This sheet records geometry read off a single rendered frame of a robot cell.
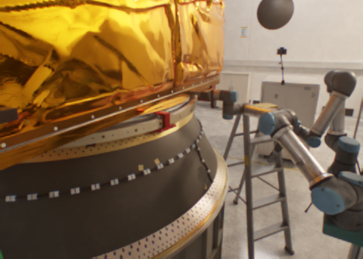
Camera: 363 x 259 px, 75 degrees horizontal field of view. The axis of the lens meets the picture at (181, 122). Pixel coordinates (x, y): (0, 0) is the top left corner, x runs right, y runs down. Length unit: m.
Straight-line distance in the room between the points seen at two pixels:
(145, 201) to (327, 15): 7.93
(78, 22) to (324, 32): 7.99
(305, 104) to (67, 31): 4.14
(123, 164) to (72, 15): 0.65
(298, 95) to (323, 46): 4.13
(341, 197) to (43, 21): 1.19
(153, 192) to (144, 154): 0.19
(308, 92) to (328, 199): 3.49
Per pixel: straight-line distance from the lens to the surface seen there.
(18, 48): 0.74
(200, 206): 1.40
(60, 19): 0.81
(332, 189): 1.15
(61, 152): 1.14
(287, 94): 4.53
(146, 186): 1.19
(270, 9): 8.59
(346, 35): 8.55
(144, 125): 1.15
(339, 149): 1.74
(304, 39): 8.46
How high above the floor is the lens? 2.05
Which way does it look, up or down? 17 degrees down
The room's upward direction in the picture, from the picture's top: straight up
